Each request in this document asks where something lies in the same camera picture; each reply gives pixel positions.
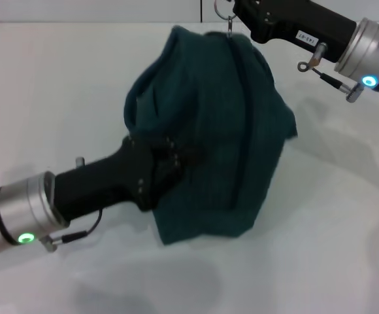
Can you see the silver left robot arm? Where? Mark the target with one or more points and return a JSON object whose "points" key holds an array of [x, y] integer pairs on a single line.
{"points": [[16, 212]]}

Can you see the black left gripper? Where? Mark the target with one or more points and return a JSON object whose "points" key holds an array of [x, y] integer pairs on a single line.
{"points": [[111, 183]]}

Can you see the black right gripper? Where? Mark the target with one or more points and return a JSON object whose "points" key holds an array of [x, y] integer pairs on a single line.
{"points": [[294, 23]]}

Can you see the dark teal lunch bag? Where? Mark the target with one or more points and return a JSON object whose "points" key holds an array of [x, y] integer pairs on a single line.
{"points": [[222, 147]]}

